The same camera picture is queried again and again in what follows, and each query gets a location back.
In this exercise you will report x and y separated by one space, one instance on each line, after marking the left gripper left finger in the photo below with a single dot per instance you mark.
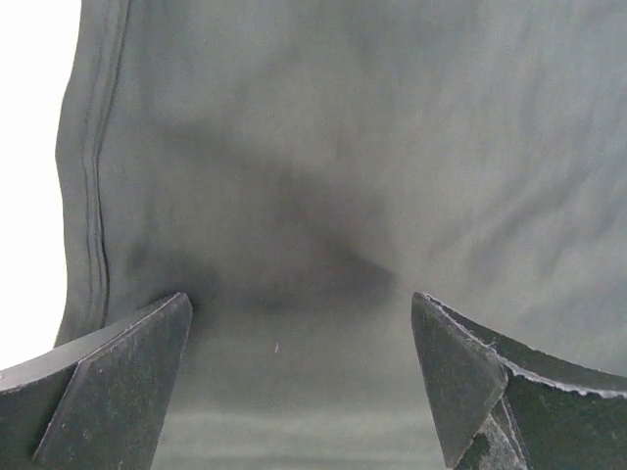
100 401

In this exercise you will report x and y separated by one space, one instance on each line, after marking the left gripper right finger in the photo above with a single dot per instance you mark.
498 404

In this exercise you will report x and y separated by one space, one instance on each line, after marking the black t shirt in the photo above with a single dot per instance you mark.
300 169

